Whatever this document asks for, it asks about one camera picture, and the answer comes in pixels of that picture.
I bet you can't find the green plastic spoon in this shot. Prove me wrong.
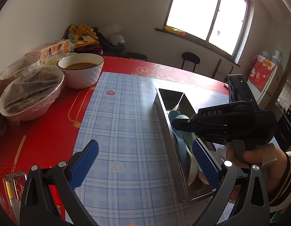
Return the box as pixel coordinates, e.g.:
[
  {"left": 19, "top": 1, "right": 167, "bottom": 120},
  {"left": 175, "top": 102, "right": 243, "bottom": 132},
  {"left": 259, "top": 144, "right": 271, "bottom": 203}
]
[{"left": 176, "top": 115, "right": 197, "bottom": 153}]

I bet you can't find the blue plastic spoon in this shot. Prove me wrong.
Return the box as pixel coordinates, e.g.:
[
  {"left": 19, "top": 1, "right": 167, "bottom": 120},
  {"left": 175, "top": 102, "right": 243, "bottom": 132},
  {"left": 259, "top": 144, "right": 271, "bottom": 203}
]
[{"left": 168, "top": 110, "right": 189, "bottom": 170}]

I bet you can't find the cream plastic spoon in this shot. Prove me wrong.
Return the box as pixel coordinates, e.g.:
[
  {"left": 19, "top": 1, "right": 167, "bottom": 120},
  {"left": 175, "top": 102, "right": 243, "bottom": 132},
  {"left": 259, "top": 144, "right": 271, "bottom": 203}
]
[{"left": 185, "top": 145, "right": 198, "bottom": 187}]

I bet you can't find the pink plastic spoon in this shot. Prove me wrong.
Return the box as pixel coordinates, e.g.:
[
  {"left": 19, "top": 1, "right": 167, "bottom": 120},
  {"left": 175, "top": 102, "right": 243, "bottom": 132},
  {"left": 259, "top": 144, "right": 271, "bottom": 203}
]
[{"left": 197, "top": 171, "right": 209, "bottom": 185}]

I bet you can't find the right hand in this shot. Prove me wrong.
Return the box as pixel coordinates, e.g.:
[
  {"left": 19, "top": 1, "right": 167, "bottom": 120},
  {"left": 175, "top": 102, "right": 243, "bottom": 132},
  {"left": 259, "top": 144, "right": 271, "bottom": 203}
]
[{"left": 216, "top": 144, "right": 287, "bottom": 192}]

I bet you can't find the white refrigerator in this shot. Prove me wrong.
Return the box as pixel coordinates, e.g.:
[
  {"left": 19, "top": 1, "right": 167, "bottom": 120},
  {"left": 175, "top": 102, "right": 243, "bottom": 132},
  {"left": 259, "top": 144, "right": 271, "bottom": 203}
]
[{"left": 247, "top": 65, "right": 283, "bottom": 110}]

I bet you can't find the red hanging cloth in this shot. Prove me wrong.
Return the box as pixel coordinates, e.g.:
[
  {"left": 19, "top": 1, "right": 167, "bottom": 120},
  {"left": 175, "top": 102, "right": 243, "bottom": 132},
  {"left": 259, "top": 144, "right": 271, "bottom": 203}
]
[{"left": 249, "top": 55, "right": 276, "bottom": 91}]

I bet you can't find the steel utensil tray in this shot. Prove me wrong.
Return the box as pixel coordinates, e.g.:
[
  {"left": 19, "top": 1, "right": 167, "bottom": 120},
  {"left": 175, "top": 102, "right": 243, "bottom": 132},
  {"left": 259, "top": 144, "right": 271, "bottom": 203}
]
[{"left": 155, "top": 87, "right": 228, "bottom": 202}]

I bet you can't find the blue plaid table mat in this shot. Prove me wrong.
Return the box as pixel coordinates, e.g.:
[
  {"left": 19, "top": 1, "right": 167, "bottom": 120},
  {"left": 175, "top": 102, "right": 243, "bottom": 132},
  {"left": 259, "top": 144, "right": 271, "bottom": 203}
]
[{"left": 65, "top": 71, "right": 233, "bottom": 226}]

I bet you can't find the black round stool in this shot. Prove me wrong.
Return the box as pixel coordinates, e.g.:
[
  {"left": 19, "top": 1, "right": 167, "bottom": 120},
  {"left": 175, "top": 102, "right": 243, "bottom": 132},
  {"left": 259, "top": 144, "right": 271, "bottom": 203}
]
[{"left": 181, "top": 52, "right": 201, "bottom": 73}]

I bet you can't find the plastic wrapped bowl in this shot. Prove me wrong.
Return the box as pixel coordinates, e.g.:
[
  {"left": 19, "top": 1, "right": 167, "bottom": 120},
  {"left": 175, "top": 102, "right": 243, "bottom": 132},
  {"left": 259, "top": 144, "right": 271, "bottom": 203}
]
[{"left": 0, "top": 66, "right": 65, "bottom": 122}]

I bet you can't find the window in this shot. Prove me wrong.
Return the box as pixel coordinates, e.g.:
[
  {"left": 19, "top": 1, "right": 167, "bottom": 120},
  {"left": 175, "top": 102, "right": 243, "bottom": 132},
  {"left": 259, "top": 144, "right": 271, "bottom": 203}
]
[{"left": 160, "top": 0, "right": 251, "bottom": 64}]

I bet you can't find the white textured bowl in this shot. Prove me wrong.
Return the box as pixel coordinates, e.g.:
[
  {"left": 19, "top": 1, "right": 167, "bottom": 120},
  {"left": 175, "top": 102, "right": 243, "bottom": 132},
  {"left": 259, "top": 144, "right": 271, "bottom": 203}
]
[{"left": 58, "top": 53, "right": 105, "bottom": 89}]

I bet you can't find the black round bin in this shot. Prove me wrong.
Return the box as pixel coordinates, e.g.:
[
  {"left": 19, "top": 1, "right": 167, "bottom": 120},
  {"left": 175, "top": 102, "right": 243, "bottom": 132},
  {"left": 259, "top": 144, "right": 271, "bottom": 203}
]
[{"left": 125, "top": 52, "right": 148, "bottom": 61}]

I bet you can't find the tissue pack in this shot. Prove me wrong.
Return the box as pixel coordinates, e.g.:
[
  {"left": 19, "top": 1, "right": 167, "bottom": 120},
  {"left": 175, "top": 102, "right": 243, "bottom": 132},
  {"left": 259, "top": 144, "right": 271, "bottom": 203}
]
[{"left": 25, "top": 39, "right": 71, "bottom": 61}]

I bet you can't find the yellow clothes pile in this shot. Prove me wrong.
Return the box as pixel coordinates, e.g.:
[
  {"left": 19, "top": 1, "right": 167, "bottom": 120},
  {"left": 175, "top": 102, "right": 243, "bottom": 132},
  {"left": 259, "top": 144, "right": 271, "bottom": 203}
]
[{"left": 67, "top": 24, "right": 99, "bottom": 49}]

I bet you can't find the white plastic bag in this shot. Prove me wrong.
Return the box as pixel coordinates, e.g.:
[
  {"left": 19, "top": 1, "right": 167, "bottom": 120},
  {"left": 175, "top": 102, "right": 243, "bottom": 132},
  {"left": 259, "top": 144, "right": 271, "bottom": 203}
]
[{"left": 100, "top": 24, "right": 125, "bottom": 46}]

